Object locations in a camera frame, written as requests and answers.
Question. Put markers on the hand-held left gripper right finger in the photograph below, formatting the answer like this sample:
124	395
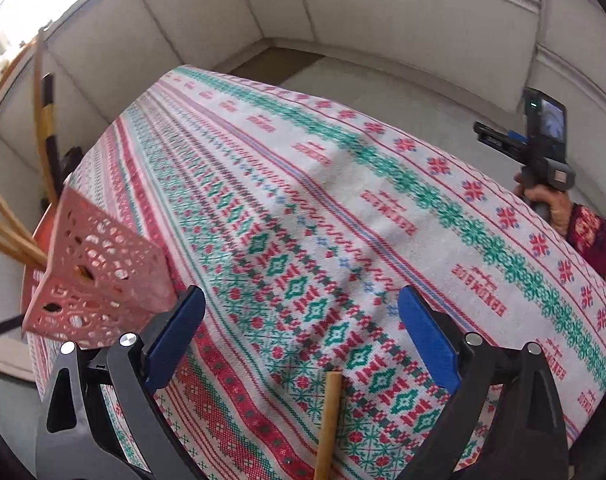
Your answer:
428	345

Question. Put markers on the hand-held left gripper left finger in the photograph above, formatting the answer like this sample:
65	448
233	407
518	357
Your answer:
178	340

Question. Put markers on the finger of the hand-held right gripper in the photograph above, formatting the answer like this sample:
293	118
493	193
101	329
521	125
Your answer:
498	139

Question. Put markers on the pink perforated plastic basket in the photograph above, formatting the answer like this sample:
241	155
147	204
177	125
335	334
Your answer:
103	270

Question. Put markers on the round-ended wooden chopstick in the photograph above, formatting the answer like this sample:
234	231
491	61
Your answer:
329	425

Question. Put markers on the bunch of wooden chopsticks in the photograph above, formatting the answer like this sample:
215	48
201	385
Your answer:
39	90

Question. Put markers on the person's right forearm patterned sleeve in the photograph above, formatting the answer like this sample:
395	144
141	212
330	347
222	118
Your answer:
600	245

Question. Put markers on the person's right hand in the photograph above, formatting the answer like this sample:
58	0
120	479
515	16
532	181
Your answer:
553	205

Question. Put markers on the patterned red green tablecloth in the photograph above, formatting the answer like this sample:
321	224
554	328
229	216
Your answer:
333	185

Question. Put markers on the white kitchen cabinets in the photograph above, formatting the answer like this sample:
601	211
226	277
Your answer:
383	10

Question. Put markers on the black chopstick with yellow band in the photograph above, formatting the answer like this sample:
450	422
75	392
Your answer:
48	120
3	329

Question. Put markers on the dark trash bin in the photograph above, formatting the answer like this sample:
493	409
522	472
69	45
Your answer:
73	160

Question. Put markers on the brown floor mat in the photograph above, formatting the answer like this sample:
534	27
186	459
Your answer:
278	62

